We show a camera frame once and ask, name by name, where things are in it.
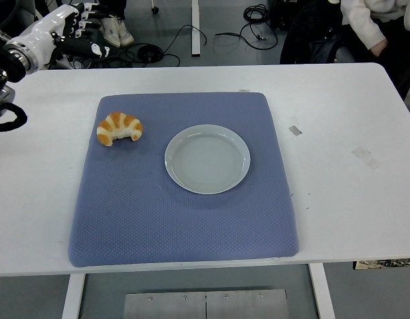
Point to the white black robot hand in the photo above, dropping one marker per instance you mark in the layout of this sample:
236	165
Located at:
42	31

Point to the orange white croissant bread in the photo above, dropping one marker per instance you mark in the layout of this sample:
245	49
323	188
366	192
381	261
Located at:
120	128

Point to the person's legs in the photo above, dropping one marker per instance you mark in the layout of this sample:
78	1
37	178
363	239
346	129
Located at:
116	6

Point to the chair caster wheel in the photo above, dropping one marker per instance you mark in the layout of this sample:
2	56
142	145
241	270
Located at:
155	9

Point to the white floor beam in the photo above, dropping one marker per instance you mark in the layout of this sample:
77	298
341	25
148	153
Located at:
195	30

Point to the blue quilted mat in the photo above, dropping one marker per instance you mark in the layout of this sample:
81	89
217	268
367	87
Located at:
141	216

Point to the grey round plate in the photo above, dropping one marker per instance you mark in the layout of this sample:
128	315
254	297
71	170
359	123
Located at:
208	159

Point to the black equipment box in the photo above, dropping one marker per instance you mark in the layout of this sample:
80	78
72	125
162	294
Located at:
281	15

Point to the black jacket on chair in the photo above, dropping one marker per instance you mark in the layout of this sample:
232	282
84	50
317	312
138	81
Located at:
304	36

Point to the white table leg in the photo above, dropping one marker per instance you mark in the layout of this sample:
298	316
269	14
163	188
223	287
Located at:
322	292
71	299

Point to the small grey tape piece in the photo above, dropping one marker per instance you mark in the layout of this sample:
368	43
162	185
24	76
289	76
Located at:
295	130

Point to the grey metal plate with screws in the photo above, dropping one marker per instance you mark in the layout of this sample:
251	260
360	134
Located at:
204	305

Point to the seated person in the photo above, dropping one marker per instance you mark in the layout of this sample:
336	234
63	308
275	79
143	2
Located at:
361	20

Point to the large clear tape patch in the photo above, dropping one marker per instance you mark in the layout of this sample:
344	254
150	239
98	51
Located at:
365	157

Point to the patterned black white board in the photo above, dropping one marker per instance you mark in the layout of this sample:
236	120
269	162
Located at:
384	264

